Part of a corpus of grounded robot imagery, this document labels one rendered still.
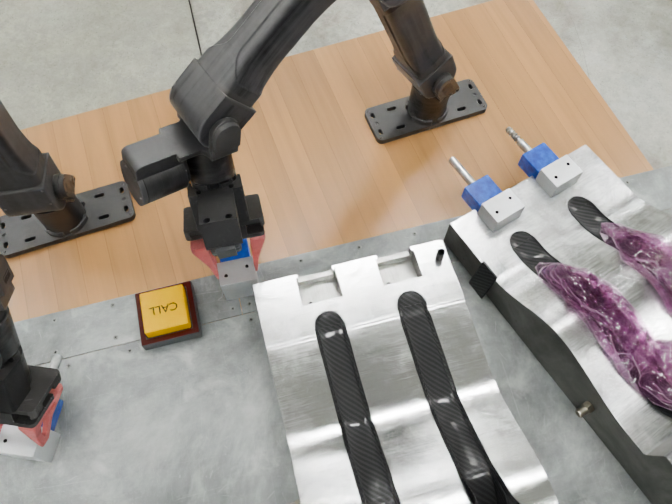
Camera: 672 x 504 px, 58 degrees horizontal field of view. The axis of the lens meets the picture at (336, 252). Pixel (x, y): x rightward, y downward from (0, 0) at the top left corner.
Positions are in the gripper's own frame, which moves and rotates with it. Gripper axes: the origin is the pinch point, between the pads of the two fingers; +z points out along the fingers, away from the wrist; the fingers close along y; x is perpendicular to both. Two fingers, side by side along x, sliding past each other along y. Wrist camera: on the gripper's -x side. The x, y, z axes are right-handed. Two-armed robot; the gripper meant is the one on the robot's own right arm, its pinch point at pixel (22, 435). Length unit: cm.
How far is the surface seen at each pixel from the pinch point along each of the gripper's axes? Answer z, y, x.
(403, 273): -14, 44, 23
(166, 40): 5, -41, 168
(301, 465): -4.4, 34.6, -1.8
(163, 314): -7.7, 12.7, 16.1
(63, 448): 4.4, 3.4, 1.8
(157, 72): 12, -40, 155
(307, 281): -13.6, 31.7, 19.7
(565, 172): -25, 66, 38
